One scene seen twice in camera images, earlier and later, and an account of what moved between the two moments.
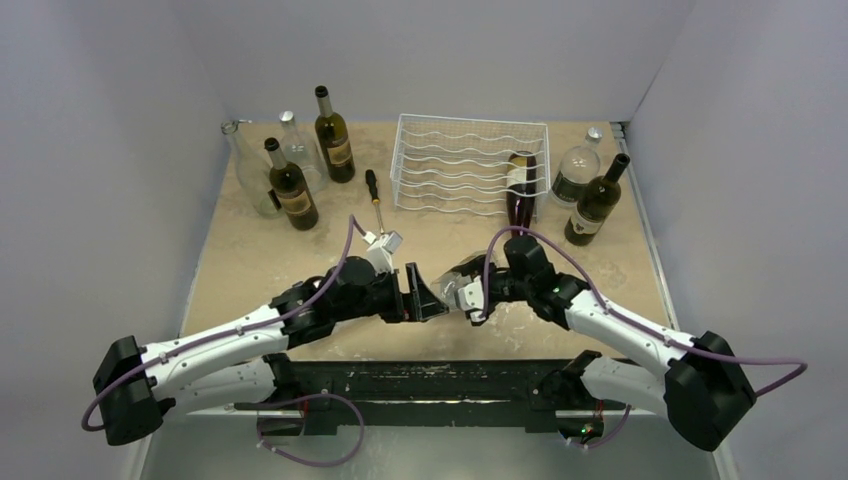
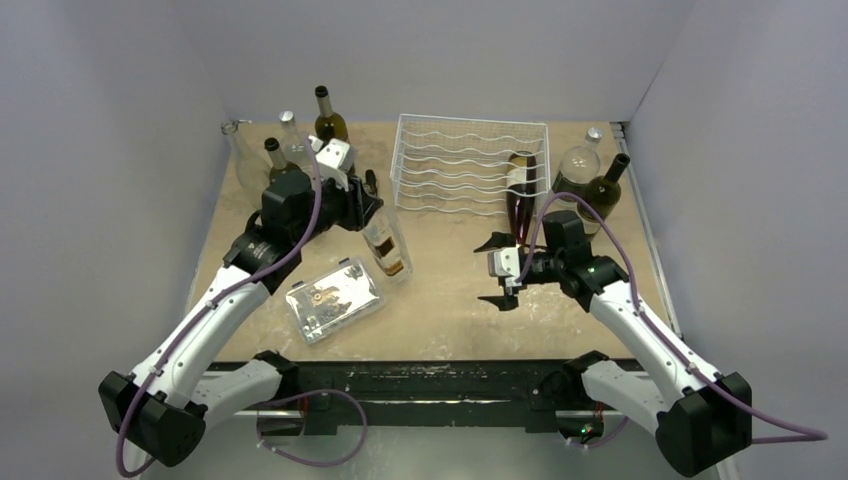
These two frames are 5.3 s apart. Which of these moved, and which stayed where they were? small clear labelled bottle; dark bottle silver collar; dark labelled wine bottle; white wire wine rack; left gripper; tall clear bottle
Moved: left gripper; small clear labelled bottle
Stayed: dark labelled wine bottle; dark bottle silver collar; tall clear bottle; white wire wine rack
